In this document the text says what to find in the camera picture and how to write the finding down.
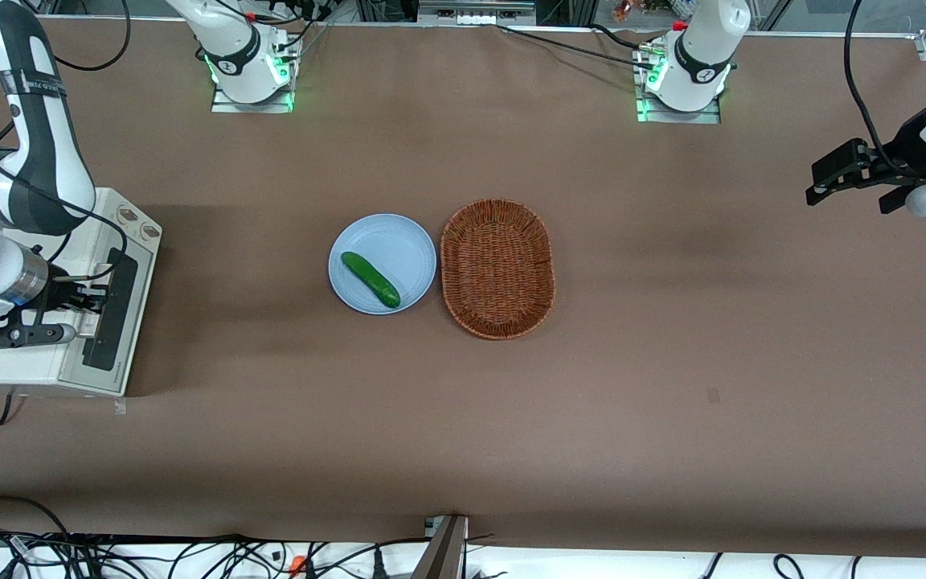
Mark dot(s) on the grey power strip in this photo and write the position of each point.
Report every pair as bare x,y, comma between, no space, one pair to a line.
475,16

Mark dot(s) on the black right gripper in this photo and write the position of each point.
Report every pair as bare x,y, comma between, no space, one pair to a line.
55,294

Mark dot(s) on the light blue plate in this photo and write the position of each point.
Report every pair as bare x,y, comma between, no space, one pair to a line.
399,249

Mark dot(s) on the round oven knob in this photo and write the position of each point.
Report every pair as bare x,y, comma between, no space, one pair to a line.
127,215
149,232

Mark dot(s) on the white toaster oven body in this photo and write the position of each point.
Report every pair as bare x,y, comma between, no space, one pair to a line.
13,366

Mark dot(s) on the brown wicker basket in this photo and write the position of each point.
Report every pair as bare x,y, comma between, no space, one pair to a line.
497,269

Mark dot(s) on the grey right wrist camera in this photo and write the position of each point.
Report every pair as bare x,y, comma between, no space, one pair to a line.
21,335

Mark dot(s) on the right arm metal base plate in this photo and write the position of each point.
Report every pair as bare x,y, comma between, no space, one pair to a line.
226,104

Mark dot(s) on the clear tape piece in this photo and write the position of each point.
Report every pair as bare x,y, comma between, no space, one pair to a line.
119,406

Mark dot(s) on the green cucumber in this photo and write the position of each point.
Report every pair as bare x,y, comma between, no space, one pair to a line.
370,279

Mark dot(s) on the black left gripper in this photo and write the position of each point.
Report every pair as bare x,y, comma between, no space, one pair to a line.
903,150

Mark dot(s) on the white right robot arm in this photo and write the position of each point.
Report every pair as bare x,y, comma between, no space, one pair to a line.
45,161

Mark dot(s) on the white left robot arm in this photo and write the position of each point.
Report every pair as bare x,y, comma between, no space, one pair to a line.
700,56

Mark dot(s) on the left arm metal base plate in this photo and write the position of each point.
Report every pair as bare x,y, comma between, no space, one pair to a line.
676,117

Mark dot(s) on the grey camera stand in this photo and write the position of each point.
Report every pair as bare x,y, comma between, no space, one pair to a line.
443,551

